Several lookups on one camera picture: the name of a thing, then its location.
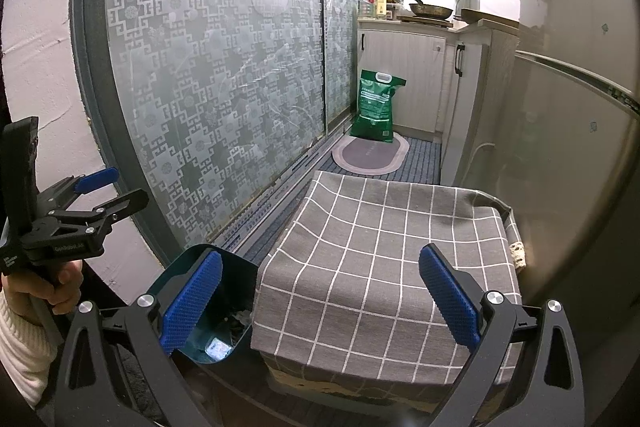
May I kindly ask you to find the silver refrigerator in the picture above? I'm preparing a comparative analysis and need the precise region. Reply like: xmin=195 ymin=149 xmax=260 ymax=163
xmin=450 ymin=0 xmax=640 ymax=358

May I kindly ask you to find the person's left hand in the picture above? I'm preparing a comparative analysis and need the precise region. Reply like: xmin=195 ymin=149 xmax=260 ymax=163
xmin=0 ymin=258 xmax=85 ymax=315

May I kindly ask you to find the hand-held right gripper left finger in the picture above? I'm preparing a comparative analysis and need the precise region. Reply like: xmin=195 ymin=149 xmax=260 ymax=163
xmin=54 ymin=250 xmax=224 ymax=427

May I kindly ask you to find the person's left forearm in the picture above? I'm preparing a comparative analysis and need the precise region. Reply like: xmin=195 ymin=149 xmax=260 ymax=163
xmin=0 ymin=292 xmax=58 ymax=410

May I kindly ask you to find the white cable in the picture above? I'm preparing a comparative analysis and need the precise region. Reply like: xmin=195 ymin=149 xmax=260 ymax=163
xmin=462 ymin=142 xmax=493 ymax=178

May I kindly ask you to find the flat dark cooktop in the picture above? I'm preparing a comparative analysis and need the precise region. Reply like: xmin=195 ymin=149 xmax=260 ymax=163
xmin=400 ymin=14 xmax=455 ymax=28

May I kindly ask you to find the grey checked tablecloth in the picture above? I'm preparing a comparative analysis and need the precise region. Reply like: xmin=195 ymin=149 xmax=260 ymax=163
xmin=250 ymin=170 xmax=527 ymax=400

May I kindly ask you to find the oval grey floor mat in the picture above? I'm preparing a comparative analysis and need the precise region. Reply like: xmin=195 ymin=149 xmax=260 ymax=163
xmin=331 ymin=134 xmax=412 ymax=178

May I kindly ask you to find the frying pan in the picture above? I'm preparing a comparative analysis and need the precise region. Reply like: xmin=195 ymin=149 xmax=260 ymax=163
xmin=406 ymin=0 xmax=455 ymax=18

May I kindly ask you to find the teal plastic bin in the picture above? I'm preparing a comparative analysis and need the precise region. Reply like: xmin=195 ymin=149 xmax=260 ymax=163
xmin=145 ymin=244 xmax=261 ymax=365

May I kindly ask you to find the green rice bag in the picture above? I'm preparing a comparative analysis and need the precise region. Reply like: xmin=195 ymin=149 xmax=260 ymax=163
xmin=350 ymin=69 xmax=407 ymax=142

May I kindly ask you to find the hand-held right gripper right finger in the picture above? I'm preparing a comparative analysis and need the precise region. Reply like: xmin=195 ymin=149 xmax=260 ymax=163
xmin=418 ymin=243 xmax=586 ymax=427

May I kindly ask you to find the patterned frosted glass door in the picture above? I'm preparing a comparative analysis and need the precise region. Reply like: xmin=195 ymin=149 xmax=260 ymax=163
xmin=317 ymin=0 xmax=371 ymax=138
xmin=70 ymin=0 xmax=331 ymax=268

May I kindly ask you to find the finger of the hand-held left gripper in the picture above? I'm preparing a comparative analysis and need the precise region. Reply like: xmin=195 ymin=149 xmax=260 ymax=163
xmin=37 ymin=167 xmax=121 ymax=214
xmin=54 ymin=188 xmax=150 ymax=231

